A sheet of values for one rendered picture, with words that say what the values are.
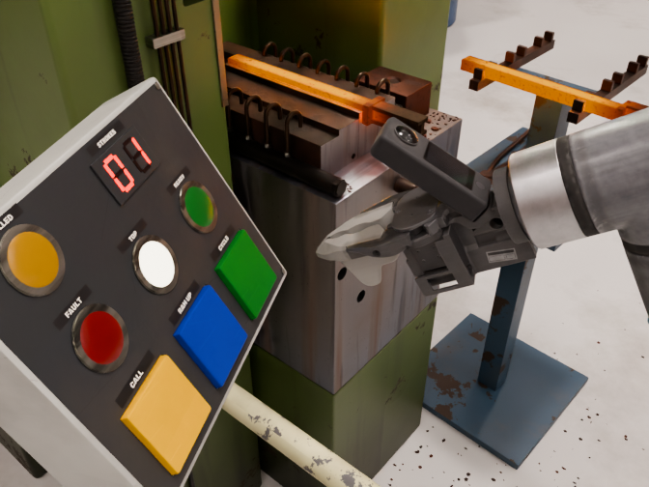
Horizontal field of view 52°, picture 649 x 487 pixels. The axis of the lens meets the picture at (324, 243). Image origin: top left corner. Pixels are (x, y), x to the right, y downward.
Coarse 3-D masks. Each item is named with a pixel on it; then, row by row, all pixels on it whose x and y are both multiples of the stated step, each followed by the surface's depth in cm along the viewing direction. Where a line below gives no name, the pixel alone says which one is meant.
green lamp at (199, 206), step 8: (192, 192) 70; (200, 192) 71; (184, 200) 69; (192, 200) 69; (200, 200) 70; (208, 200) 72; (192, 208) 69; (200, 208) 70; (208, 208) 71; (192, 216) 69; (200, 216) 70; (208, 216) 71; (200, 224) 70; (208, 224) 71
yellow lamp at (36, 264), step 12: (12, 240) 50; (24, 240) 51; (36, 240) 52; (12, 252) 50; (24, 252) 51; (36, 252) 51; (48, 252) 53; (12, 264) 50; (24, 264) 50; (36, 264) 51; (48, 264) 52; (24, 276) 50; (36, 276) 51; (48, 276) 52
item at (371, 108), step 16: (240, 64) 123; (256, 64) 122; (288, 80) 117; (304, 80) 116; (336, 96) 111; (352, 96) 111; (368, 112) 107; (384, 112) 106; (400, 112) 106; (416, 112) 106; (416, 128) 105
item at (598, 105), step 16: (464, 64) 134; (480, 64) 132; (496, 64) 132; (496, 80) 131; (512, 80) 128; (528, 80) 126; (544, 80) 126; (544, 96) 125; (560, 96) 122; (576, 96) 120; (592, 96) 120; (592, 112) 119; (608, 112) 117; (624, 112) 115
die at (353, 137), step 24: (240, 48) 133; (240, 72) 123; (312, 72) 123; (264, 96) 116; (288, 96) 116; (312, 96) 113; (384, 96) 115; (240, 120) 113; (312, 120) 108; (336, 120) 108; (360, 120) 109; (264, 144) 112; (312, 144) 104; (336, 144) 107; (360, 144) 112; (336, 168) 109
